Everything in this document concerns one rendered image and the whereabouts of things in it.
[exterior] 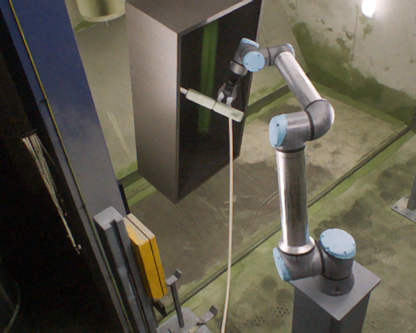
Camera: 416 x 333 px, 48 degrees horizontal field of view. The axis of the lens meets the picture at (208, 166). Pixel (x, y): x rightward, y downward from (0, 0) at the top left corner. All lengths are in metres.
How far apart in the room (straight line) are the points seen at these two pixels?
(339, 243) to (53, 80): 1.29
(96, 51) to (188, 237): 1.55
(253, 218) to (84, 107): 1.98
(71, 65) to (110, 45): 2.23
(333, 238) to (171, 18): 1.18
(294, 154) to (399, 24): 2.37
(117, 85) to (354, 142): 1.96
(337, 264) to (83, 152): 1.13
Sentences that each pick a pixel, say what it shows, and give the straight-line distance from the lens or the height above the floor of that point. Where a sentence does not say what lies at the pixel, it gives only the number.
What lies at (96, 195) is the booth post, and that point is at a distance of 1.79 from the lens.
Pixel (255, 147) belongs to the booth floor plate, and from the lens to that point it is 3.91.
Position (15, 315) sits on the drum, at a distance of 2.48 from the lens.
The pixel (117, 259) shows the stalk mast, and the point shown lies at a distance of 1.26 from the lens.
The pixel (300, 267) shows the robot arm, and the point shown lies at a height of 0.86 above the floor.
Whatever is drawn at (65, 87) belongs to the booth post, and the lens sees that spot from 1.53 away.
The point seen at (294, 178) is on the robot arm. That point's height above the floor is 1.25.
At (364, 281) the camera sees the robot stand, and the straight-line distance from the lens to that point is 2.29.
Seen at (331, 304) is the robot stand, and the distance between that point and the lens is 2.19.
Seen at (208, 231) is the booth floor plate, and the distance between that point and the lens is 3.25.
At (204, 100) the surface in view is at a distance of 2.37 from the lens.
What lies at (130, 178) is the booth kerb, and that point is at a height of 0.12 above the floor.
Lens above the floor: 2.46
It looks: 40 degrees down
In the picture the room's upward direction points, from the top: 7 degrees counter-clockwise
